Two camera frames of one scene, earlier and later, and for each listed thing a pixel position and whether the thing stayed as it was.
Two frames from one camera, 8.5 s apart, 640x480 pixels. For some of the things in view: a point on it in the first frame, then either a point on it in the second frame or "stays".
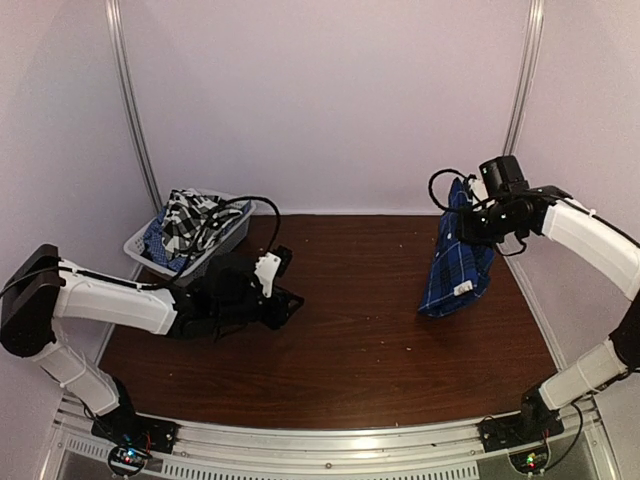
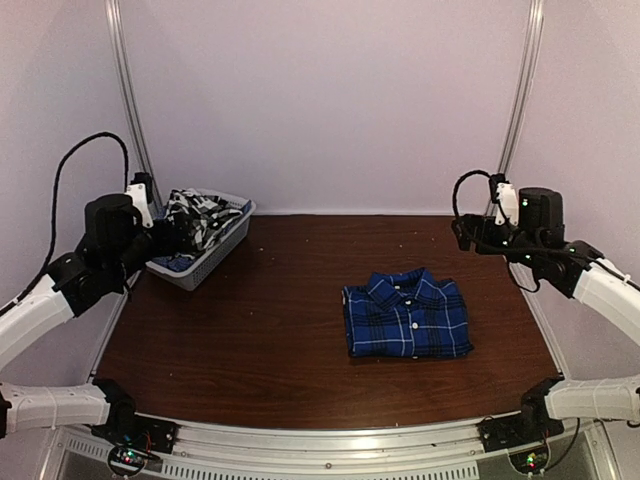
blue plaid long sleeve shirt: x=460 y=271 to x=406 y=314
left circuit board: x=126 y=461 stays
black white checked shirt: x=193 y=221 stays
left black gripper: x=279 y=315 to x=167 y=245
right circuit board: x=530 y=462 stays
